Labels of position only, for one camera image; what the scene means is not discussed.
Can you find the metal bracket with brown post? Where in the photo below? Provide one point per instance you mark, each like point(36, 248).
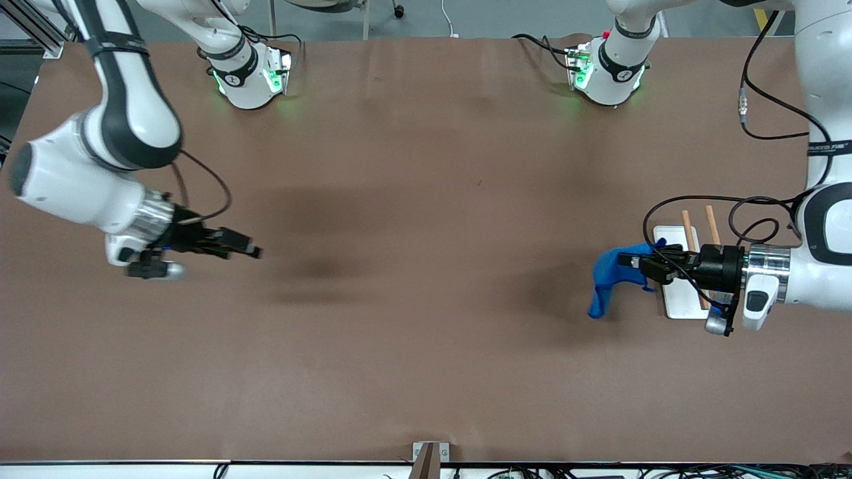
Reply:
point(430, 459)

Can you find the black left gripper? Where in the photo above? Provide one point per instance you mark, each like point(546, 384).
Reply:
point(721, 261)

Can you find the blue microfibre towel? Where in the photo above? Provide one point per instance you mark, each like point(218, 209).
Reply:
point(609, 273)

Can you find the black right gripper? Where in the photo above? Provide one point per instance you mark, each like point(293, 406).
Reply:
point(186, 234)

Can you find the white towel rack wooden bars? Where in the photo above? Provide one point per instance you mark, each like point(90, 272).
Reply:
point(679, 303)

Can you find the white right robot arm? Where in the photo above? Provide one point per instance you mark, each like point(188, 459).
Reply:
point(126, 100)

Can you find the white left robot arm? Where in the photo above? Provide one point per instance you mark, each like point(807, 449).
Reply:
point(829, 80)

